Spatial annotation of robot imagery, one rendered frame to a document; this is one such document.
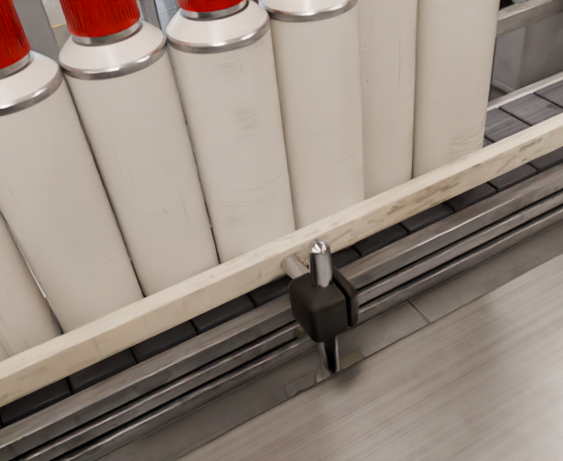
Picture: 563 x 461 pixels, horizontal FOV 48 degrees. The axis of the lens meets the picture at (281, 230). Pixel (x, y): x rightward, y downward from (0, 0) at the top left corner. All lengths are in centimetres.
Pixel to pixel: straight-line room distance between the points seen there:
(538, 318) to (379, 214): 11
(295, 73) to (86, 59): 11
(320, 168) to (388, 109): 6
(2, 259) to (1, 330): 4
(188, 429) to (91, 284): 11
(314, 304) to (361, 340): 10
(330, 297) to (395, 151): 13
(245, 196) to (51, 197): 10
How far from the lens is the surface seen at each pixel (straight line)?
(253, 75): 31
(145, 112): 31
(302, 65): 33
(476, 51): 40
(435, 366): 35
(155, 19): 41
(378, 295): 43
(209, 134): 33
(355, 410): 33
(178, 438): 40
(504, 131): 53
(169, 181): 33
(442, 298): 45
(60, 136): 31
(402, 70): 39
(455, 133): 43
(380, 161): 41
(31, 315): 37
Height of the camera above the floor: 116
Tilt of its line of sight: 40 degrees down
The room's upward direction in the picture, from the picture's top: 8 degrees counter-clockwise
